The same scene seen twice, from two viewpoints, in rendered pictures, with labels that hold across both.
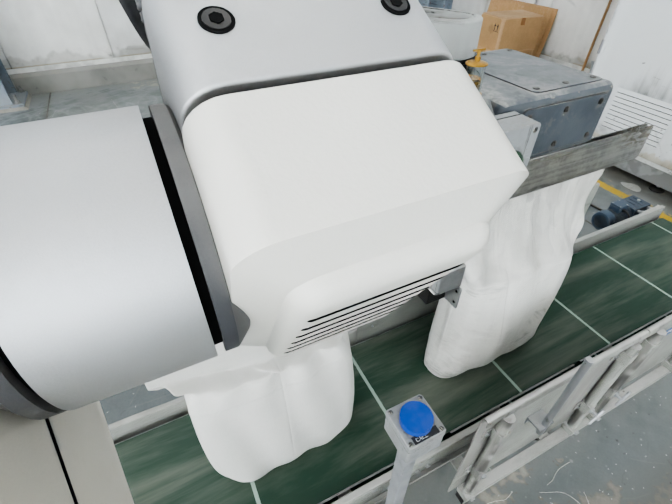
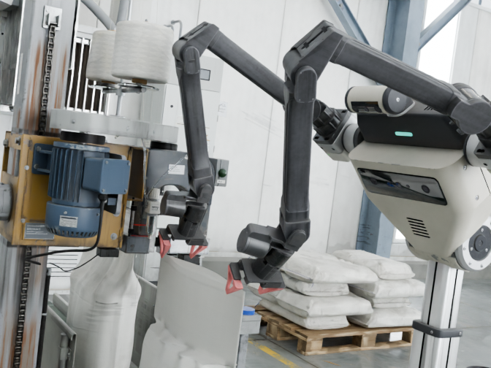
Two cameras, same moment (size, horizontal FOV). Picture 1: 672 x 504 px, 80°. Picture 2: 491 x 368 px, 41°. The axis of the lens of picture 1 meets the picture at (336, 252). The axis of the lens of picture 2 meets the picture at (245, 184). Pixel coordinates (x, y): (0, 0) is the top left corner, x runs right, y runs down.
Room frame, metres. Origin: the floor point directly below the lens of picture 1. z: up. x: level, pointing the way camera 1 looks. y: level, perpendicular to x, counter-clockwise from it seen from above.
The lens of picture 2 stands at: (0.61, 1.97, 1.37)
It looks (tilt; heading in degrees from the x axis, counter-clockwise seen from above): 3 degrees down; 264
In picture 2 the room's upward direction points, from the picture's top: 7 degrees clockwise
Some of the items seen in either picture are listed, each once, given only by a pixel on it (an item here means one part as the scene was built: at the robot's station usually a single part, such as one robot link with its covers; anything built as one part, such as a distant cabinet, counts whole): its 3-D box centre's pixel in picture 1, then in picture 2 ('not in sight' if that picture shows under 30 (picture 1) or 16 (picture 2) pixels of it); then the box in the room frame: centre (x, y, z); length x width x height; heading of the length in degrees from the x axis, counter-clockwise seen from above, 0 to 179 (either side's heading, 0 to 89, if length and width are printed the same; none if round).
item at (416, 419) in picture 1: (415, 419); (245, 312); (0.35, -0.14, 0.84); 0.06 x 0.06 x 0.02
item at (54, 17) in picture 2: not in sight; (52, 17); (1.02, 0.03, 1.68); 0.05 x 0.03 x 0.06; 26
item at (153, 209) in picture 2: not in sight; (153, 213); (0.68, -0.05, 1.14); 0.05 x 0.04 x 0.16; 26
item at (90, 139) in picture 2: not in sight; (82, 138); (0.89, 0.16, 1.35); 0.12 x 0.12 x 0.04
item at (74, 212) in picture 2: not in sight; (77, 189); (0.89, 0.16, 1.21); 0.15 x 0.15 x 0.25
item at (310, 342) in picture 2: not in sight; (332, 324); (-0.72, -3.09, 0.07); 1.20 x 0.82 x 0.14; 28
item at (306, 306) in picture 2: not in sight; (324, 301); (-0.55, -2.77, 0.32); 0.66 x 0.43 x 0.15; 28
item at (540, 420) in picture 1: (557, 395); not in sight; (0.48, -0.50, 0.69); 0.05 x 0.04 x 0.31; 116
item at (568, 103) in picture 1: (476, 144); (160, 185); (0.68, -0.25, 1.21); 0.30 x 0.25 x 0.30; 116
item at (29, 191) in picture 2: not in sight; (61, 189); (0.97, -0.07, 1.18); 0.34 x 0.25 x 0.31; 26
